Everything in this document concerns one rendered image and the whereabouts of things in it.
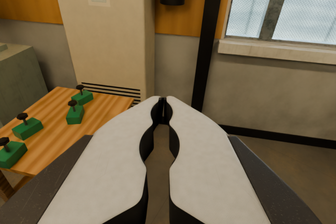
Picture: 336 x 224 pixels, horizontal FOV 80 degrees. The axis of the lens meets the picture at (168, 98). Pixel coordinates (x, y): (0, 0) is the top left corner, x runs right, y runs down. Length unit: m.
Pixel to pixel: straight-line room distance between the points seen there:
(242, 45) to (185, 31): 0.40
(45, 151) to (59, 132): 0.13
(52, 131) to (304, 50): 1.60
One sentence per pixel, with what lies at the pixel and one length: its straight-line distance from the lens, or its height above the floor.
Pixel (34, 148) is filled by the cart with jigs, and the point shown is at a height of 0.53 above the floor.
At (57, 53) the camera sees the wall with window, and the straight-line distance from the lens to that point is 1.99.
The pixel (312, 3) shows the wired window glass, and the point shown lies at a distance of 1.69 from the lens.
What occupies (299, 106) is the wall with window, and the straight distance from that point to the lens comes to 1.92.
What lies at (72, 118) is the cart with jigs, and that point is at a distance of 1.20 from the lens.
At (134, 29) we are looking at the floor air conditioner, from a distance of 1.27.
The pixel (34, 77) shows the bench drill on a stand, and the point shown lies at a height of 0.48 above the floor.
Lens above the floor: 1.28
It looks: 34 degrees down
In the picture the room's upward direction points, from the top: 3 degrees clockwise
